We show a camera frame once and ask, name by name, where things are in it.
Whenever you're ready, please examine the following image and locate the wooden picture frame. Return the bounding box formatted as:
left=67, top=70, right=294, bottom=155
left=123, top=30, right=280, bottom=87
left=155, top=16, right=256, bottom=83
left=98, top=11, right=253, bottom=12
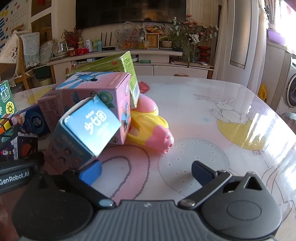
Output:
left=145, top=33, right=159, bottom=49

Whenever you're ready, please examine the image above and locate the white standing air conditioner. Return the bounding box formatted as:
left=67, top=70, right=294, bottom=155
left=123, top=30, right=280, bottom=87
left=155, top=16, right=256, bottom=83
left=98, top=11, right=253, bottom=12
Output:
left=229, top=0, right=257, bottom=69

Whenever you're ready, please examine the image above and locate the blue printed box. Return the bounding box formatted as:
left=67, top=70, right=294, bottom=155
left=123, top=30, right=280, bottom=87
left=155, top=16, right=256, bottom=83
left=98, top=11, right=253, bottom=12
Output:
left=10, top=104, right=51, bottom=136

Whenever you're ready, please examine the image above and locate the red vase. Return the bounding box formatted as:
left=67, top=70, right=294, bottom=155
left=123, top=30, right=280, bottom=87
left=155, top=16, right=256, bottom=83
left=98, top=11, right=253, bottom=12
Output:
left=198, top=45, right=212, bottom=62

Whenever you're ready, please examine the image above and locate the multicoloured puzzle cube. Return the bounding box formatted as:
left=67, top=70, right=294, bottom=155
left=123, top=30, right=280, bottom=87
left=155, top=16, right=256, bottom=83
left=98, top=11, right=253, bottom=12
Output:
left=0, top=113, right=19, bottom=135

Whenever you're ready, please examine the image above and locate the dark green container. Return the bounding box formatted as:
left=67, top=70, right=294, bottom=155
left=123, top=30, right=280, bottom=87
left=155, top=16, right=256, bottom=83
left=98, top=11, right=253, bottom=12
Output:
left=35, top=66, right=51, bottom=80

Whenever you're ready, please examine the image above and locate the green milk carton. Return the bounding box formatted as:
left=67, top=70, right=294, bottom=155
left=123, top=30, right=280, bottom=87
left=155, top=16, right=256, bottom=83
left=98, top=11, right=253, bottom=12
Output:
left=0, top=80, right=18, bottom=116

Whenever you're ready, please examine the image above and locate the light green bin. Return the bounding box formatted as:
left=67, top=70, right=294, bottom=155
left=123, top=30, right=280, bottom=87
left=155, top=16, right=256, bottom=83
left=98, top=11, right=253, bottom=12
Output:
left=38, top=77, right=53, bottom=90

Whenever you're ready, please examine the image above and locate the black flat television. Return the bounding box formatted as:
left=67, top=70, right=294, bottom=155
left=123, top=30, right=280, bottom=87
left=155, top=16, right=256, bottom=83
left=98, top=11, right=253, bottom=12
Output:
left=75, top=0, right=186, bottom=30

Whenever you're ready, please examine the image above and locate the white washing machine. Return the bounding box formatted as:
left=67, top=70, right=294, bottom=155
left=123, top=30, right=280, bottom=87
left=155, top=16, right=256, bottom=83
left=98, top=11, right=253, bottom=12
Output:
left=269, top=42, right=296, bottom=108

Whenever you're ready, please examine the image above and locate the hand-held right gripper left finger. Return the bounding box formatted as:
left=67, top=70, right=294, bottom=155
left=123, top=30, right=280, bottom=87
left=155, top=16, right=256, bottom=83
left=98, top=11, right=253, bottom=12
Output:
left=38, top=160, right=116, bottom=209

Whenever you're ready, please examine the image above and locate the green cardboard box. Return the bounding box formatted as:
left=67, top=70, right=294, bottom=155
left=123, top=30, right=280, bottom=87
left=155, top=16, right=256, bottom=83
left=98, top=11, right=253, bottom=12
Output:
left=65, top=51, right=140, bottom=109

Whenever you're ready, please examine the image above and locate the yellow and pink pig toy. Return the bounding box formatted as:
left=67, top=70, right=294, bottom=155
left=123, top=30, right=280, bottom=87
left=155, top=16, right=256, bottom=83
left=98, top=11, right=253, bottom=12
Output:
left=126, top=95, right=175, bottom=154

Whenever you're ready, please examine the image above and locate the wooden chair with cloth cover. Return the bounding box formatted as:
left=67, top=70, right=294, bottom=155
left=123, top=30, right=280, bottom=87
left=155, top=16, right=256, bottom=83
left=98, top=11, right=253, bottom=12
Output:
left=0, top=31, right=40, bottom=90

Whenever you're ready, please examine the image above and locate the red berry bouquet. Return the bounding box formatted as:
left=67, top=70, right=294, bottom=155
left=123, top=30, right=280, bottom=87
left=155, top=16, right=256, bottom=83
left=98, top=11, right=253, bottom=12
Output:
left=62, top=27, right=82, bottom=47

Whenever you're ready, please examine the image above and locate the flat red box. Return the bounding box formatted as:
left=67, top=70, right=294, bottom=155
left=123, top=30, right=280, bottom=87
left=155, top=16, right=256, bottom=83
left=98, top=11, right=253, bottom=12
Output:
left=68, top=47, right=89, bottom=57

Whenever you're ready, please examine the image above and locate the potted plant with flowers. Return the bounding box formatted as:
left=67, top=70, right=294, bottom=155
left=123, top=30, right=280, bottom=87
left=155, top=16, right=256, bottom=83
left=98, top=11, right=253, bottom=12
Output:
left=159, top=15, right=219, bottom=67

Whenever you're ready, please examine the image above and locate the white printed sack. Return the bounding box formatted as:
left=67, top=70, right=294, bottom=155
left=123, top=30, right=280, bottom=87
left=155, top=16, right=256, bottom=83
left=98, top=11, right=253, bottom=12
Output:
left=39, top=41, right=55, bottom=66

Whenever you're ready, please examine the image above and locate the white television cabinet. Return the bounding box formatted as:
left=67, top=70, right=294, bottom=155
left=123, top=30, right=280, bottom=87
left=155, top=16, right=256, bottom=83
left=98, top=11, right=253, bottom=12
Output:
left=46, top=50, right=214, bottom=80

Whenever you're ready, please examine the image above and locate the purple plastic basin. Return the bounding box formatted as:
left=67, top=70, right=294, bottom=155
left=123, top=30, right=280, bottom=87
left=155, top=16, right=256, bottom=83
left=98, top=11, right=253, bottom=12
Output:
left=267, top=29, right=285, bottom=45

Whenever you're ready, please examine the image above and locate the black router with antennas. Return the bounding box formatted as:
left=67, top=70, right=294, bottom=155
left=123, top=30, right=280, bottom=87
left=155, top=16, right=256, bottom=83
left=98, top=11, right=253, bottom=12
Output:
left=100, top=32, right=116, bottom=51

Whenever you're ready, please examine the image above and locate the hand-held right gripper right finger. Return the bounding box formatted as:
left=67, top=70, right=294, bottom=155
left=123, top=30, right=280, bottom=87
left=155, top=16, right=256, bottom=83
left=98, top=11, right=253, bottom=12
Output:
left=178, top=161, right=270, bottom=210

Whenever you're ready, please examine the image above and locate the clear plastic bag of snacks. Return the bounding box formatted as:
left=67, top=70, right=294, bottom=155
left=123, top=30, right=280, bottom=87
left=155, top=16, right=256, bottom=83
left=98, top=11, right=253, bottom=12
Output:
left=114, top=21, right=148, bottom=50

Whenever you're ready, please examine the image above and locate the dark space print box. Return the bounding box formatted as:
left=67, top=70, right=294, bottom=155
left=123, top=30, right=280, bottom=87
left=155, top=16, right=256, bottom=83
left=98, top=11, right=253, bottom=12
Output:
left=0, top=125, right=38, bottom=163

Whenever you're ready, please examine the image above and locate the white curtain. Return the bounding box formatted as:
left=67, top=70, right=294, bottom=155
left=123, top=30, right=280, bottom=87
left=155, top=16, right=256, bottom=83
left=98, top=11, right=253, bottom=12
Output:
left=211, top=0, right=232, bottom=80

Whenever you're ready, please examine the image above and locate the glass kettle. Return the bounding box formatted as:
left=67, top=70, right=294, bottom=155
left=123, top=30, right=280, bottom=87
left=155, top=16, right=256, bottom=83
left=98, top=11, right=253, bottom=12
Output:
left=51, top=38, right=68, bottom=57

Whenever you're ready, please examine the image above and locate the printed tablecloth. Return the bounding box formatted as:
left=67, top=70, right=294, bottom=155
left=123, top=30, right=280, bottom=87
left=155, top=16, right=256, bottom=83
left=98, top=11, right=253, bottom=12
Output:
left=11, top=75, right=296, bottom=209

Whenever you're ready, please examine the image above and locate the pink printed box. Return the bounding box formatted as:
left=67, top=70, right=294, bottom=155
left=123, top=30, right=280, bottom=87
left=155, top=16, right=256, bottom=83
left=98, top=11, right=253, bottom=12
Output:
left=38, top=72, right=132, bottom=145

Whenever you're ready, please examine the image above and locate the grey-blue box with light top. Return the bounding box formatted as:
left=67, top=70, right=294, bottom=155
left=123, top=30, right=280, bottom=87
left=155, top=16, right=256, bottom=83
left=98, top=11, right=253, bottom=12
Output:
left=47, top=96, right=122, bottom=173

